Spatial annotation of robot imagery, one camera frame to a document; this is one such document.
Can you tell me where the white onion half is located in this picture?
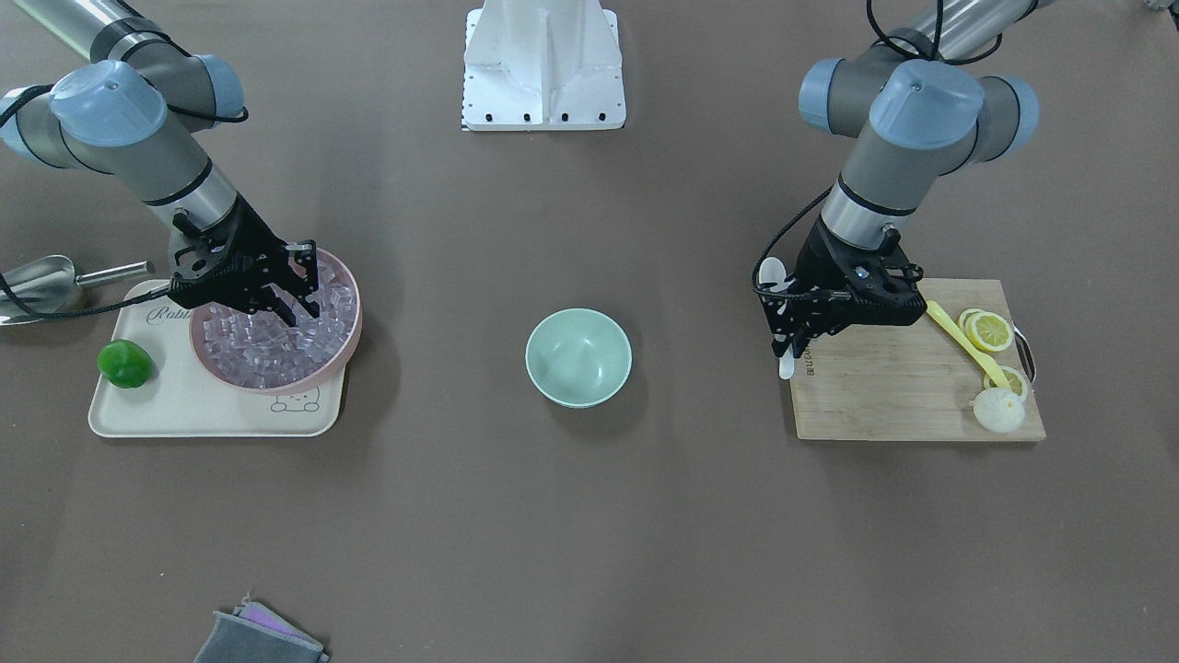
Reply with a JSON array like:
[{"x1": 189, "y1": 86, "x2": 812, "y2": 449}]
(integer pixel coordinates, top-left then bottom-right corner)
[{"x1": 970, "y1": 387, "x2": 1026, "y2": 434}]

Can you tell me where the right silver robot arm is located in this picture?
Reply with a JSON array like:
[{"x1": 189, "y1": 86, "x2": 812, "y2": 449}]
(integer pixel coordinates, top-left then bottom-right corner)
[{"x1": 4, "y1": 1, "x2": 320, "y2": 326}]

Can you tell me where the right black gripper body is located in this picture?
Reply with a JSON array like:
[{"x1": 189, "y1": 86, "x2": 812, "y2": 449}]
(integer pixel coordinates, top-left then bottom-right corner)
[{"x1": 167, "y1": 198, "x2": 286, "y2": 313}]

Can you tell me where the lemon slice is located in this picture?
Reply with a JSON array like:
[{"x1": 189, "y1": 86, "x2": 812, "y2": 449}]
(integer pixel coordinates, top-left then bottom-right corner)
[
  {"x1": 982, "y1": 365, "x2": 1029, "y2": 402},
  {"x1": 957, "y1": 308, "x2": 1015, "y2": 354}
]

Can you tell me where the green lime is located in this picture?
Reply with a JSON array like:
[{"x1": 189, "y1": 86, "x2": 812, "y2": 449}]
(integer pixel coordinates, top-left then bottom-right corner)
[{"x1": 95, "y1": 339, "x2": 154, "y2": 388}]

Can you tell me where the mint green bowl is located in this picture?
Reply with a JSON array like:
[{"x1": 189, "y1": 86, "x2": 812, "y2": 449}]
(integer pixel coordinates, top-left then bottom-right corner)
[{"x1": 525, "y1": 308, "x2": 635, "y2": 411}]

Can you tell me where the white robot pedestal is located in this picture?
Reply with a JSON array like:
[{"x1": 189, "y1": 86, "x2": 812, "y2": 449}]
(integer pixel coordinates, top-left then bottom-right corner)
[{"x1": 461, "y1": 1, "x2": 627, "y2": 132}]

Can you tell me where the metal ice scoop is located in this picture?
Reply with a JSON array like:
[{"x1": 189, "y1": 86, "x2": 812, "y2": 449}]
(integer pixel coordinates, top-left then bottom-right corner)
[{"x1": 4, "y1": 252, "x2": 154, "y2": 313}]

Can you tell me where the bamboo cutting board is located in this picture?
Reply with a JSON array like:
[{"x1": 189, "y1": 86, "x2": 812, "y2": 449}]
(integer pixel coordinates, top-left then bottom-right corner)
[{"x1": 788, "y1": 316, "x2": 1047, "y2": 442}]

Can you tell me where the beige serving tray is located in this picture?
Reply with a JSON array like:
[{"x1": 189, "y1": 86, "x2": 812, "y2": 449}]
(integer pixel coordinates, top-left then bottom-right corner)
[{"x1": 88, "y1": 298, "x2": 345, "y2": 439}]

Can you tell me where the white ceramic spoon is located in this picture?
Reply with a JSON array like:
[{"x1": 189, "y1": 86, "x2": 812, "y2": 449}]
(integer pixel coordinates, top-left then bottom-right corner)
[{"x1": 755, "y1": 257, "x2": 796, "y2": 381}]

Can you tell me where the pink bowl of ice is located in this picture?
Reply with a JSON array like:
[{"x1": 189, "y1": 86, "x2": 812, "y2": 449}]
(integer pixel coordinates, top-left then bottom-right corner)
[{"x1": 189, "y1": 250, "x2": 365, "y2": 395}]

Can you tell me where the grey folded cloth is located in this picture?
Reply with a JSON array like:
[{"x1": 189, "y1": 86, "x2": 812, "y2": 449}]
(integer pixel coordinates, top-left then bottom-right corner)
[{"x1": 195, "y1": 599, "x2": 330, "y2": 662}]

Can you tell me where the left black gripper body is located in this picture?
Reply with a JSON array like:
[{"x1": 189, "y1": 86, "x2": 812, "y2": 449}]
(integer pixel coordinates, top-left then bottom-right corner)
[{"x1": 760, "y1": 221, "x2": 926, "y2": 337}]

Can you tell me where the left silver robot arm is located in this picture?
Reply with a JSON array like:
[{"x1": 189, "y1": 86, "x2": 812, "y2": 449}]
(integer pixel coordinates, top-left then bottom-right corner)
[{"x1": 751, "y1": 1, "x2": 1045, "y2": 380}]

